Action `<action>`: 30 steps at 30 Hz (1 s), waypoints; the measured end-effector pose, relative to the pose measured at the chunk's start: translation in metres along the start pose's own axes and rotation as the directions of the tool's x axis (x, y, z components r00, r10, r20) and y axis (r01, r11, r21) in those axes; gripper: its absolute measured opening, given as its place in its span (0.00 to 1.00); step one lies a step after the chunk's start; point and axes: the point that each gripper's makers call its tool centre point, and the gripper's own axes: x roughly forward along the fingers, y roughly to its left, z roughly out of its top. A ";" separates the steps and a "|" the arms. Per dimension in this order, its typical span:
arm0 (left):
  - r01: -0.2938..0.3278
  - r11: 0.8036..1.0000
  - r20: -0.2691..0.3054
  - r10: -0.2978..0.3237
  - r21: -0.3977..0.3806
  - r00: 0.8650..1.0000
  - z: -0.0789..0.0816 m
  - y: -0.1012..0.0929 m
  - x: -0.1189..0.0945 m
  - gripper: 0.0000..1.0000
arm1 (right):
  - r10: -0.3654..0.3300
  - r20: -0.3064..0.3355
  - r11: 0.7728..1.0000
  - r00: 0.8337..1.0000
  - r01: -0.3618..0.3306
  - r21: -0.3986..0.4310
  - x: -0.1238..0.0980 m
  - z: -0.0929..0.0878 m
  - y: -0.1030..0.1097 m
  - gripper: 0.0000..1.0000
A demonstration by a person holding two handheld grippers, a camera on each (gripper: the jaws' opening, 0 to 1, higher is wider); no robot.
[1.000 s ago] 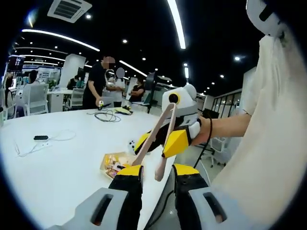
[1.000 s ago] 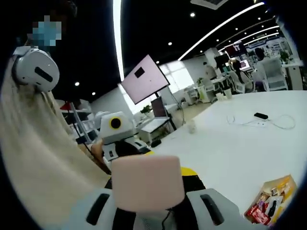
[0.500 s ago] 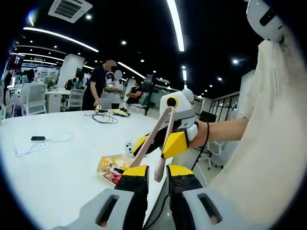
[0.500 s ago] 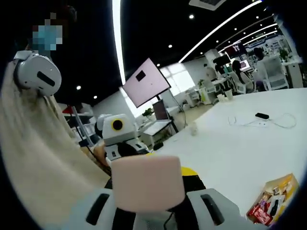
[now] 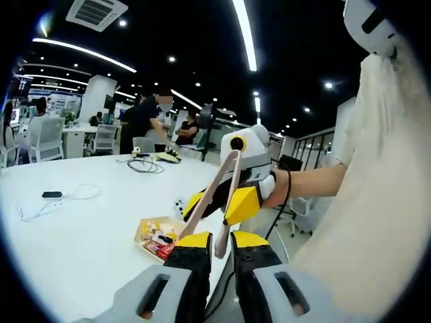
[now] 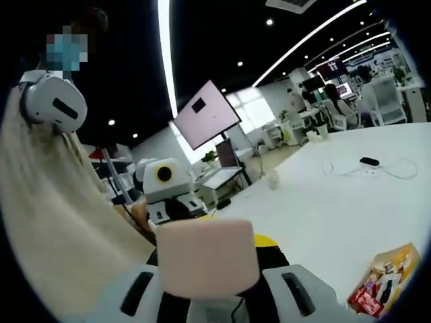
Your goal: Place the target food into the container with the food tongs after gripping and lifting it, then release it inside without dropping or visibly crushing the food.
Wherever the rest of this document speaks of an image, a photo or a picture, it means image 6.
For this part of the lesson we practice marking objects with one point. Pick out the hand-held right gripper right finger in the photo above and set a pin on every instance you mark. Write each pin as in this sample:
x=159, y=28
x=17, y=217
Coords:
x=269, y=259

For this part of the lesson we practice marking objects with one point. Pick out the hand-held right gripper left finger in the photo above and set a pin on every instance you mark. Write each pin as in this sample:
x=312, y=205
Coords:
x=171, y=311

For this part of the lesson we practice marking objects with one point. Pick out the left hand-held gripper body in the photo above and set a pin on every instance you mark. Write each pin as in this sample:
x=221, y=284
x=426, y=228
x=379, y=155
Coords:
x=175, y=188

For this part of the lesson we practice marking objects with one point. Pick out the cream hexagonal container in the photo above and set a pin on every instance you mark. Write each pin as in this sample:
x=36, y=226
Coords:
x=378, y=260

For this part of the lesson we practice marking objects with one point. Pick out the black computer mouse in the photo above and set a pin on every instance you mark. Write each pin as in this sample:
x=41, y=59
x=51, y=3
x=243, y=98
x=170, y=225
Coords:
x=224, y=203

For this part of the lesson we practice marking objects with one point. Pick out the potted green plant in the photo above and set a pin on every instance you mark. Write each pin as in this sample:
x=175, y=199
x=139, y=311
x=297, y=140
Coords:
x=283, y=115
x=209, y=158

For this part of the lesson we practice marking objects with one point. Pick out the open laptop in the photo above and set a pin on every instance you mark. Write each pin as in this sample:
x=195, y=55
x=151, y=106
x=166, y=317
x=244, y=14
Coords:
x=227, y=153

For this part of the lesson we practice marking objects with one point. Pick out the white shelving unit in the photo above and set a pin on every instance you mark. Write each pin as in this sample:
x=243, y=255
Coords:
x=111, y=175

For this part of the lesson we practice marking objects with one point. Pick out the white paper cup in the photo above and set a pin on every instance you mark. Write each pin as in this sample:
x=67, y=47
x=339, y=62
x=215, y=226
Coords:
x=273, y=180

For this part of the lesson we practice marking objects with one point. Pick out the large white-screen monitor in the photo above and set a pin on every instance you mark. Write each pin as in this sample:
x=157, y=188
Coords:
x=207, y=114

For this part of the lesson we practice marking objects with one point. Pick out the operator in beige shirt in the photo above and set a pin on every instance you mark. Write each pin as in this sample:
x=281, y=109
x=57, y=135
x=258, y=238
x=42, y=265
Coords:
x=50, y=218

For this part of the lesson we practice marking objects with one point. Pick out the small white cup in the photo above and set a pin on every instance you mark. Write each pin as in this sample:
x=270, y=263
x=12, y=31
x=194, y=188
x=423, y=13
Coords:
x=312, y=136

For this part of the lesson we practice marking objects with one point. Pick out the wide curved ceiling light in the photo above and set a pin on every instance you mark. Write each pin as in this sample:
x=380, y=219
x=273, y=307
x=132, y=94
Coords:
x=166, y=50

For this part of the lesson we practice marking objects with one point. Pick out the tall white cup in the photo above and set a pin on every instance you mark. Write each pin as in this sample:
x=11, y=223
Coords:
x=322, y=131

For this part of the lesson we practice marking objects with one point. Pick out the black oblong device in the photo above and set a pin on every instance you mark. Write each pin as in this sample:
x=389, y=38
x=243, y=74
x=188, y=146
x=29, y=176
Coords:
x=369, y=161

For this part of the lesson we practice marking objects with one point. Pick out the white headset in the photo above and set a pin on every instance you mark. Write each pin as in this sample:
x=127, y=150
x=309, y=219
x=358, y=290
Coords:
x=50, y=101

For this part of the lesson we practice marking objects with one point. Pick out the white office chair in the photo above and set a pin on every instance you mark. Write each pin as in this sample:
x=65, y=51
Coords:
x=387, y=104
x=347, y=117

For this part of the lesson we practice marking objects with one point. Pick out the black desktop monitor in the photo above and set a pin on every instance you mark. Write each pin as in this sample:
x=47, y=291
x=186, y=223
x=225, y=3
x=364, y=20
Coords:
x=313, y=82

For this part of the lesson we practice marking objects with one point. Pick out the pink-screen desktop monitor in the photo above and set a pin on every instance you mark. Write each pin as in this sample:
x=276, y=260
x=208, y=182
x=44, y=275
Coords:
x=344, y=91

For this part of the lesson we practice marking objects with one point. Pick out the thin curved ceiling light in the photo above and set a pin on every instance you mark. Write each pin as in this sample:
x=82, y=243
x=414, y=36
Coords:
x=314, y=34

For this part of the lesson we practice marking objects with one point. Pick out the ceiling air vent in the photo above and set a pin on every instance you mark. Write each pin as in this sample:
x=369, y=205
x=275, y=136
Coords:
x=289, y=4

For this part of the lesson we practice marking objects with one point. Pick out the dark wall display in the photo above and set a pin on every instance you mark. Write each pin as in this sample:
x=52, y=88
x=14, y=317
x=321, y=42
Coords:
x=331, y=68

